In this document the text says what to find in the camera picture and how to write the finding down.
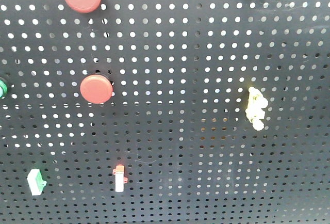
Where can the yellow lever switch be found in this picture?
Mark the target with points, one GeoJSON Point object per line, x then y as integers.
{"type": "Point", "coordinates": [254, 111]}

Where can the green push button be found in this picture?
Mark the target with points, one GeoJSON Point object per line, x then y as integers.
{"type": "Point", "coordinates": [3, 88]}

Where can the white green toggle switch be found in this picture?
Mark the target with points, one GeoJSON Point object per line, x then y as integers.
{"type": "Point", "coordinates": [35, 182]}

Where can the lower red push button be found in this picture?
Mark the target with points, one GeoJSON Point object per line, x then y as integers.
{"type": "Point", "coordinates": [96, 89]}

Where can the white red toggle switch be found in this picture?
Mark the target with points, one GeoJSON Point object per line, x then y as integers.
{"type": "Point", "coordinates": [120, 179]}

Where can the black perforated pegboard panel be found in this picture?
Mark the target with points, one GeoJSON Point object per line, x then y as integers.
{"type": "Point", "coordinates": [180, 71]}

